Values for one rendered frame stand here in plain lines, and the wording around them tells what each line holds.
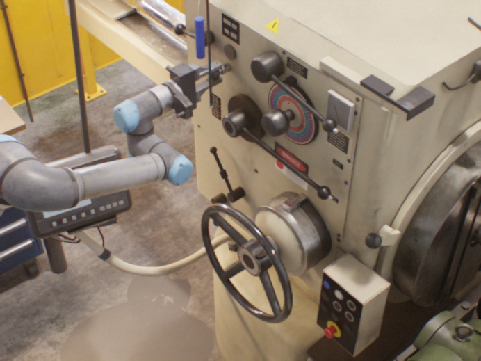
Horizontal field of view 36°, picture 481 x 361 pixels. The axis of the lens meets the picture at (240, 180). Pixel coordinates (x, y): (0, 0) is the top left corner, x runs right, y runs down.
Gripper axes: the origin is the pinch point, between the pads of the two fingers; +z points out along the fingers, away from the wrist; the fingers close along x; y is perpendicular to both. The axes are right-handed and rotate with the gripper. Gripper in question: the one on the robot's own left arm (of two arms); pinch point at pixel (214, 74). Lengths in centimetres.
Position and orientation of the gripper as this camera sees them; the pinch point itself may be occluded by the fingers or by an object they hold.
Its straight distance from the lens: 204.1
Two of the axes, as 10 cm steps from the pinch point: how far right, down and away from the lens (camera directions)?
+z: 7.6, -4.5, 4.7
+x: 0.0, 7.2, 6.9
